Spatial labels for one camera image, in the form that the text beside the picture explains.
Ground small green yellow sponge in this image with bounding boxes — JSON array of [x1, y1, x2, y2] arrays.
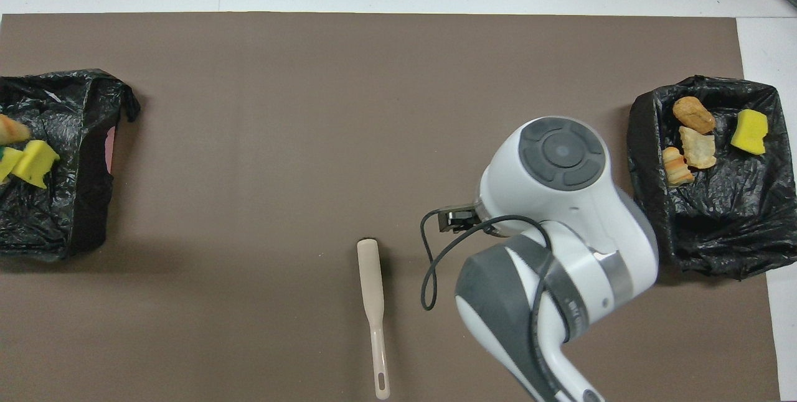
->
[[0, 147, 24, 184]]

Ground brown bread roll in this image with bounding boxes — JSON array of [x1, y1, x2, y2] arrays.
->
[[672, 96, 717, 135]]

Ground small striped bread piece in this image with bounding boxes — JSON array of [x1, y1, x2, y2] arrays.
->
[[661, 147, 695, 188]]

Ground brown paper table mat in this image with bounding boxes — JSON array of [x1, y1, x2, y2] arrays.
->
[[0, 13, 782, 402]]

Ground thick green yellow sponge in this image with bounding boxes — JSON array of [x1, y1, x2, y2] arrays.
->
[[730, 108, 769, 156]]

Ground curled yellow sponge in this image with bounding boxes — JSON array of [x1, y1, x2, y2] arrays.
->
[[12, 139, 61, 189]]

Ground black bag lined pink bin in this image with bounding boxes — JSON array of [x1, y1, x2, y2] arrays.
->
[[0, 69, 141, 261]]

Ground beige hand brush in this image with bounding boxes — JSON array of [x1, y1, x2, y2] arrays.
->
[[357, 238, 391, 401]]

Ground large striped croissant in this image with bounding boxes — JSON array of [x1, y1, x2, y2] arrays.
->
[[0, 115, 31, 146]]

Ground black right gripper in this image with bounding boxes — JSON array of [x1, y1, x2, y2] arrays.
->
[[438, 203, 486, 233]]

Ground pale bread chunk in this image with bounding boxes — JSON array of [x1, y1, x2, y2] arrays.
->
[[679, 126, 718, 170]]

